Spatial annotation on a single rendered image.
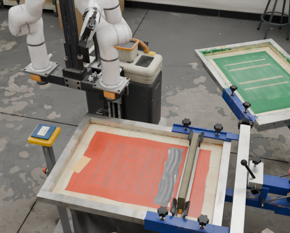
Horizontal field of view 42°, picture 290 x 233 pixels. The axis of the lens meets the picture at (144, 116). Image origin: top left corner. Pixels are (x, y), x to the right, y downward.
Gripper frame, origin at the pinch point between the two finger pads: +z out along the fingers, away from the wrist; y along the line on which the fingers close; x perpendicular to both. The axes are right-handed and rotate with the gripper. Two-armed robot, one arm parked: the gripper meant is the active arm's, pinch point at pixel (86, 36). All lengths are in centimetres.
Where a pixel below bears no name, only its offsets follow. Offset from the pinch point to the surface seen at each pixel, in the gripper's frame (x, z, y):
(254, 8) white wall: -210, -338, 69
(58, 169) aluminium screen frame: -12, 21, 58
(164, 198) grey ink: -56, 34, 39
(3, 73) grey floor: 50, -200, 211
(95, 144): -26, 1, 56
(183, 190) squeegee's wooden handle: -58, 37, 26
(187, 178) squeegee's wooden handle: -60, 31, 25
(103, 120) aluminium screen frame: -27, -14, 53
